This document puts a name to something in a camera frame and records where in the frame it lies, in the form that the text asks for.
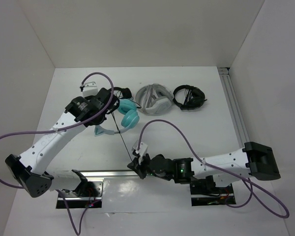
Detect teal cat-ear headphones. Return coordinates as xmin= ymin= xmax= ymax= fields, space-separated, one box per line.
xmin=94 ymin=99 xmax=140 ymax=137

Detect thin black audio cable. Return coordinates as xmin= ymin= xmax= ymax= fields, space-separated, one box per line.
xmin=105 ymin=103 xmax=142 ymax=162

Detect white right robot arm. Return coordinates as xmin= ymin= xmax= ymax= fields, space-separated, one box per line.
xmin=127 ymin=142 xmax=281 ymax=193

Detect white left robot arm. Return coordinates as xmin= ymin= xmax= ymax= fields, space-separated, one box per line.
xmin=5 ymin=88 xmax=119 ymax=198

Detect small black headphones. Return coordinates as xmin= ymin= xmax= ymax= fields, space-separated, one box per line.
xmin=114 ymin=87 xmax=133 ymax=99

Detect white grey gaming headset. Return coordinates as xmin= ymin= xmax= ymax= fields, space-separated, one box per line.
xmin=135 ymin=83 xmax=174 ymax=116

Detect large black headset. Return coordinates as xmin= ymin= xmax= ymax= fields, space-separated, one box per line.
xmin=173 ymin=85 xmax=207 ymax=111

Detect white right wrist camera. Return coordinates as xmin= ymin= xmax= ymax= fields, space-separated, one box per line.
xmin=132 ymin=140 xmax=148 ymax=157

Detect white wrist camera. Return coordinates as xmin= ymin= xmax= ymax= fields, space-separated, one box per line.
xmin=80 ymin=81 xmax=98 ymax=97
xmin=132 ymin=140 xmax=148 ymax=157

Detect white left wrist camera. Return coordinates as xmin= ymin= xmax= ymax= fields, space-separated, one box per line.
xmin=80 ymin=81 xmax=98 ymax=97

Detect aluminium table rail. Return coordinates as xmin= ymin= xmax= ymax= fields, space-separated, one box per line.
xmin=51 ymin=169 xmax=195 ymax=180

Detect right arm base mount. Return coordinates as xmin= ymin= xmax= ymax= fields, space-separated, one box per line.
xmin=190 ymin=177 xmax=236 ymax=207

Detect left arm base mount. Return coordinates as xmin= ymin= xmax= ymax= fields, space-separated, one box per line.
xmin=60 ymin=177 xmax=104 ymax=209

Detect aluminium corner frame post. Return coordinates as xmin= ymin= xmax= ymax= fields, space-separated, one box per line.
xmin=217 ymin=67 xmax=250 ymax=148

